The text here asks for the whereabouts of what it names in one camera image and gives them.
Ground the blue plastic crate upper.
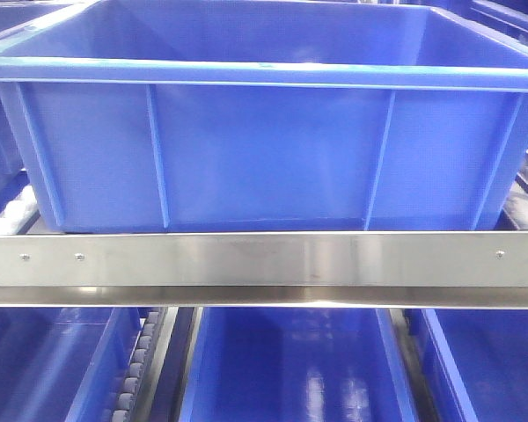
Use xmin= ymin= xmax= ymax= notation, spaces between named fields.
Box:
xmin=0 ymin=1 xmax=528 ymax=233

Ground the blue bin lower middle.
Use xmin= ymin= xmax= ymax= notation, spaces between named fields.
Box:
xmin=180 ymin=307 xmax=417 ymax=421

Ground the blue bin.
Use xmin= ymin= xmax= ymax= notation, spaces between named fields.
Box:
xmin=405 ymin=309 xmax=528 ymax=421
xmin=0 ymin=307 xmax=141 ymax=421
xmin=180 ymin=307 xmax=417 ymax=421

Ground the steel shelf front beam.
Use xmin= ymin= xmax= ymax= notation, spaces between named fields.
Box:
xmin=0 ymin=231 xmax=528 ymax=309

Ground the blue bin lower right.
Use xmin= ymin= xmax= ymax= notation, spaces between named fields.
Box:
xmin=405 ymin=309 xmax=528 ymax=421

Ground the blue bin lower left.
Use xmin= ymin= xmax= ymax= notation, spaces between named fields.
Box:
xmin=0 ymin=307 xmax=141 ymax=421

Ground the black roller rail lower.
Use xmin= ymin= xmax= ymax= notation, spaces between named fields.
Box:
xmin=109 ymin=308 xmax=166 ymax=422

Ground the white roller rail left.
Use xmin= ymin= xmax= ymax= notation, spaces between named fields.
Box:
xmin=0 ymin=185 xmax=38 ymax=236

